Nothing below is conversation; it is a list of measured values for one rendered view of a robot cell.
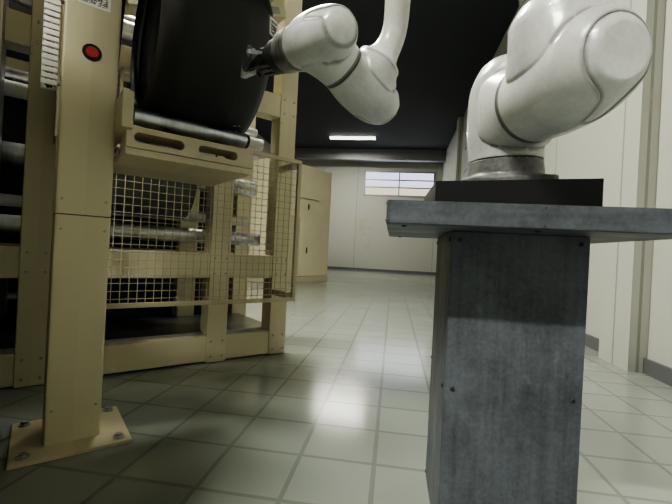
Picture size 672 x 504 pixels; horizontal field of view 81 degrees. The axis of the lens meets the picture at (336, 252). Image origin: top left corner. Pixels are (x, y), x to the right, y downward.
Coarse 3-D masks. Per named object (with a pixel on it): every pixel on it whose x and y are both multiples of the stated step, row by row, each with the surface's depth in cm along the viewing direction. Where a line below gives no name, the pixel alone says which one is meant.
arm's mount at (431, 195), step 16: (432, 192) 82; (448, 192) 75; (464, 192) 75; (480, 192) 74; (496, 192) 74; (512, 192) 74; (528, 192) 73; (544, 192) 73; (560, 192) 72; (576, 192) 72; (592, 192) 72
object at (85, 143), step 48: (96, 48) 107; (96, 96) 107; (96, 144) 107; (96, 192) 108; (96, 240) 108; (96, 288) 108; (48, 336) 103; (96, 336) 109; (48, 384) 103; (96, 384) 109; (48, 432) 103; (96, 432) 110
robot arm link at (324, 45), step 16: (304, 16) 74; (320, 16) 70; (336, 16) 70; (352, 16) 72; (288, 32) 77; (304, 32) 73; (320, 32) 71; (336, 32) 71; (352, 32) 72; (288, 48) 78; (304, 48) 75; (320, 48) 73; (336, 48) 72; (352, 48) 74; (304, 64) 79; (320, 64) 77; (336, 64) 77; (352, 64) 79; (320, 80) 82; (336, 80) 80
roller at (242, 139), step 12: (144, 120) 108; (156, 120) 109; (168, 120) 111; (180, 120) 113; (180, 132) 114; (192, 132) 116; (204, 132) 118; (216, 132) 120; (228, 132) 122; (228, 144) 124; (240, 144) 125
